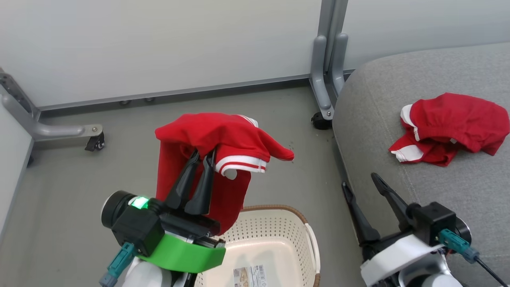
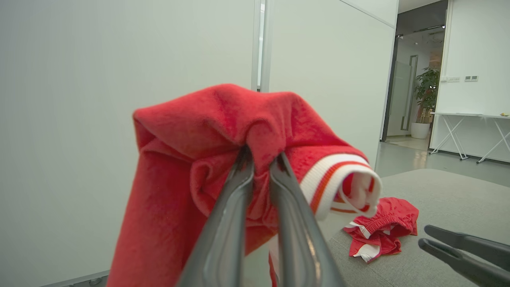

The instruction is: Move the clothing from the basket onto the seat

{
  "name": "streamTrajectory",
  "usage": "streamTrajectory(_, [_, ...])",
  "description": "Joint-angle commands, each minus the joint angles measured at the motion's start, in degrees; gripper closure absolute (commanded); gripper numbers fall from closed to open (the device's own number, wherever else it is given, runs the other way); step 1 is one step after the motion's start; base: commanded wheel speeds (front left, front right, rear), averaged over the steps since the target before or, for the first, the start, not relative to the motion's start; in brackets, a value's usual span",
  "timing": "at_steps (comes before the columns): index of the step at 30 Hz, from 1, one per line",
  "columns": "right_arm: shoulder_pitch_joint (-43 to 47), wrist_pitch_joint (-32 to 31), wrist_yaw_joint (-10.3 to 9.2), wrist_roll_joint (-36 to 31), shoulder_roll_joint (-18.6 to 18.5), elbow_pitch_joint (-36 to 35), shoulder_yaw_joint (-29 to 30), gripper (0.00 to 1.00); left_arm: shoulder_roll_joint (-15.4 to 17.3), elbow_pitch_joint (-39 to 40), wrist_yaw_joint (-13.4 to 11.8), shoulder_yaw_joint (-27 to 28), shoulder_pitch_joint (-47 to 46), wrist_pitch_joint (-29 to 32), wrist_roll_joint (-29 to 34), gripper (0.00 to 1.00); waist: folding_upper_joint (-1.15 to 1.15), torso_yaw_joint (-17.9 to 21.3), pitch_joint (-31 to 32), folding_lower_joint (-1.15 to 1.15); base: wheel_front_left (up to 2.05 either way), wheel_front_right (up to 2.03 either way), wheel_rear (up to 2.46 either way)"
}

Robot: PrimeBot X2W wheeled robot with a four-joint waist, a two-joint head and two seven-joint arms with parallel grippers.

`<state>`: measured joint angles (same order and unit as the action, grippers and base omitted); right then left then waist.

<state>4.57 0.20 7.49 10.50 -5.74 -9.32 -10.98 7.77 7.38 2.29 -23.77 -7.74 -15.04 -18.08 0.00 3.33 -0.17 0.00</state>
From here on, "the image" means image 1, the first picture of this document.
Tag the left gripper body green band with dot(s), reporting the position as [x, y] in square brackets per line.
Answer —
[183, 253]

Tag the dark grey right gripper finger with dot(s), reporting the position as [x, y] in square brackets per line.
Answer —
[360, 223]
[392, 199]

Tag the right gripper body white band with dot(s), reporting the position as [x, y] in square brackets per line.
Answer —
[394, 255]

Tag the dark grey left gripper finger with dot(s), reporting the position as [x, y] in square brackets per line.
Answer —
[201, 195]
[181, 189]

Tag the red garment white trim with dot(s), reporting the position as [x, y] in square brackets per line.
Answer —
[223, 135]
[450, 119]

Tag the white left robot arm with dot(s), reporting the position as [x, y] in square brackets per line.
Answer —
[147, 277]

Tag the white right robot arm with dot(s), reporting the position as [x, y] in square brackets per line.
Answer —
[430, 275]

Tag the grey fabric sofa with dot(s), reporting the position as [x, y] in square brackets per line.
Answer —
[398, 79]

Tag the paper label with barcode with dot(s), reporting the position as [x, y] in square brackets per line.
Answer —
[250, 277]

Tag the cream perforated laundry basket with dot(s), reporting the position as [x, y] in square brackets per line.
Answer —
[271, 239]

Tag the black caster wheel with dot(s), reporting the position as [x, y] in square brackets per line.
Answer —
[95, 142]
[320, 121]

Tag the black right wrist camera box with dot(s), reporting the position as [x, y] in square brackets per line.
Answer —
[432, 221]

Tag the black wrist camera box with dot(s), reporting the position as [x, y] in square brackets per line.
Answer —
[432, 221]
[131, 227]

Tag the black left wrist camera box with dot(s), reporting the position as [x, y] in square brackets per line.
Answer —
[131, 227]

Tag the grey panel bottom rail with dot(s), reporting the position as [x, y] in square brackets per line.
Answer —
[179, 95]

